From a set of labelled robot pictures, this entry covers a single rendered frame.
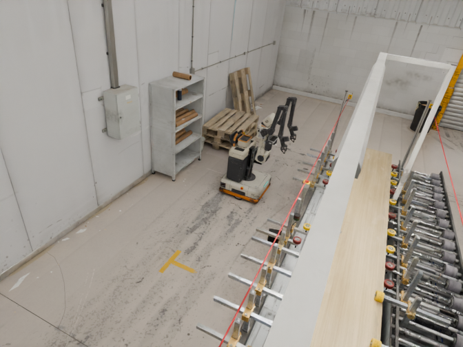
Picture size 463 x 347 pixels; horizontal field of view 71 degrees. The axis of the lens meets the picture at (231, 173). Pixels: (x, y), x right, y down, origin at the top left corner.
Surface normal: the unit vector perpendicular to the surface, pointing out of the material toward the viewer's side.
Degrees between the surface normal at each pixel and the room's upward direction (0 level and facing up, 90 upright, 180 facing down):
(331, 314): 0
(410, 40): 90
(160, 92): 90
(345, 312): 0
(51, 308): 0
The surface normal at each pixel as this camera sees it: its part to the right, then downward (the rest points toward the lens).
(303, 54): -0.42, 0.44
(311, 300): 0.10, -0.85
